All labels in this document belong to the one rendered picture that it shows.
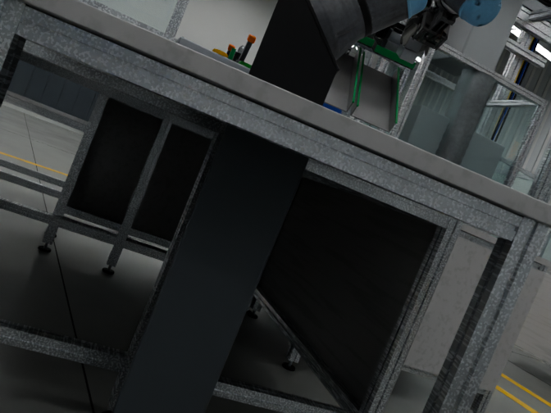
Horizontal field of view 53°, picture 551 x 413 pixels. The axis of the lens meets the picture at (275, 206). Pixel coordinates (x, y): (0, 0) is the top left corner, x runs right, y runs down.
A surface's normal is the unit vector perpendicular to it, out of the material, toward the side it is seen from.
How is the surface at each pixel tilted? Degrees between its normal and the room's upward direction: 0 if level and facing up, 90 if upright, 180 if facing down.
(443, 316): 90
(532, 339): 90
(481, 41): 90
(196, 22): 90
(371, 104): 45
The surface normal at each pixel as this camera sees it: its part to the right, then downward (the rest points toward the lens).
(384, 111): 0.36, -0.58
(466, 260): 0.29, 0.18
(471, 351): 0.11, 0.10
